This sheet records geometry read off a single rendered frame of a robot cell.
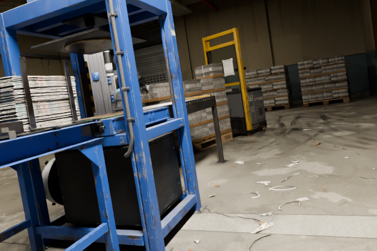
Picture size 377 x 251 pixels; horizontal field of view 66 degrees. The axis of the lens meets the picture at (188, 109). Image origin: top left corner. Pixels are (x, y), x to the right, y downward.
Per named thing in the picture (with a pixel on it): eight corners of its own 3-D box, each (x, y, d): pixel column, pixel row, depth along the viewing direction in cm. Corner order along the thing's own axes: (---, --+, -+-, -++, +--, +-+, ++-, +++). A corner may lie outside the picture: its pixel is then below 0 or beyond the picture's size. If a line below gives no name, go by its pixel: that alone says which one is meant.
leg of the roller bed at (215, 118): (220, 161, 355) (212, 106, 351) (224, 161, 353) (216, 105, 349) (219, 162, 350) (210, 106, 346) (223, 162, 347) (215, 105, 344)
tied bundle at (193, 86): (172, 98, 455) (170, 83, 454) (185, 96, 476) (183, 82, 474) (189, 96, 428) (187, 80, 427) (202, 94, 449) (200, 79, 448)
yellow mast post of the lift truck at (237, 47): (244, 130, 505) (230, 28, 496) (247, 129, 512) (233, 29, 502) (249, 130, 499) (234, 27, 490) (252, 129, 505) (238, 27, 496)
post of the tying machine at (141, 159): (153, 249, 170) (110, -20, 162) (166, 250, 166) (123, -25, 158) (146, 258, 162) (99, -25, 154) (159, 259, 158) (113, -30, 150)
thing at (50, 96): (44, 126, 175) (37, 83, 174) (82, 121, 164) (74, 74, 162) (-22, 138, 141) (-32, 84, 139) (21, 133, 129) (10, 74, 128)
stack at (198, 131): (152, 160, 419) (143, 103, 414) (205, 142, 501) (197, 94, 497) (170, 162, 391) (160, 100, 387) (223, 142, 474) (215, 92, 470)
